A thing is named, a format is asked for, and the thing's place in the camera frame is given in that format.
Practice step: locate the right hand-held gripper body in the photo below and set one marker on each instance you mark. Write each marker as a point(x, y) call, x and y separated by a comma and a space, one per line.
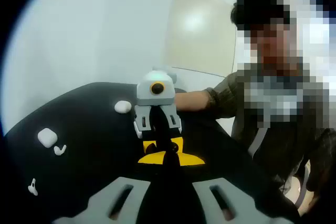
point(147, 95)

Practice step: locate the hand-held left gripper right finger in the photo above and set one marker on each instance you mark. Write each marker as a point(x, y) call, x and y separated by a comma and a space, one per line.
point(244, 208)

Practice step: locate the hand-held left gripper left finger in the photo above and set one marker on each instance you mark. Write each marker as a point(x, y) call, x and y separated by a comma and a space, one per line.
point(97, 205)

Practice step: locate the black earphone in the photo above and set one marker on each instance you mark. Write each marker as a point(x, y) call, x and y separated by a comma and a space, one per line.
point(174, 146)

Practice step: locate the white oval charging case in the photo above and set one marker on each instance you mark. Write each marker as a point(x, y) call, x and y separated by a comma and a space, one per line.
point(122, 106)

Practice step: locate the white stemmed earphone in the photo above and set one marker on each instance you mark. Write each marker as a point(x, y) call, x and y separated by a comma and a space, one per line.
point(32, 186)
point(58, 151)

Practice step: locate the white rounded charging case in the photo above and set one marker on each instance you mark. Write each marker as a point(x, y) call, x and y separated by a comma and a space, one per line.
point(47, 137)

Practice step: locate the person in dark shirt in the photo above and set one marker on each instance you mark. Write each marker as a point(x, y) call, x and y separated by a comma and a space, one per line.
point(275, 155)

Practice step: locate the cream door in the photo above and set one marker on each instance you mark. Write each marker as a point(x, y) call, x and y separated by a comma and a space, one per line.
point(199, 37)

